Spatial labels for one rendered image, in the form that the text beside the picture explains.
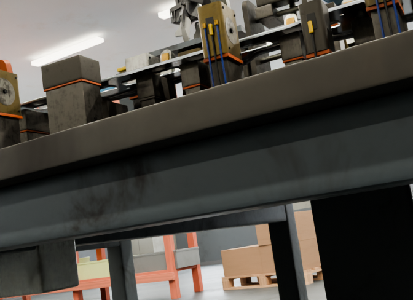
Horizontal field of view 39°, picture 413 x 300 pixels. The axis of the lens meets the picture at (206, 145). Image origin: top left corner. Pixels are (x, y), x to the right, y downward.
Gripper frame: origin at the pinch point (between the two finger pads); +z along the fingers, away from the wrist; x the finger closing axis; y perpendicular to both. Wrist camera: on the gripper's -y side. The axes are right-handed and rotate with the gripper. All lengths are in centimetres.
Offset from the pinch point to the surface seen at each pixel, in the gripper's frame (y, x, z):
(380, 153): -102, 81, 57
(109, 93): 4.8, 33.0, 17.9
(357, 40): -64, 14, 24
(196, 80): -29.1, 31.4, 24.2
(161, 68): -18.4, 32.8, 17.9
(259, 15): -32.3, 7.2, 4.3
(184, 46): -1.3, 7.1, 2.6
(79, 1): 394, -221, -216
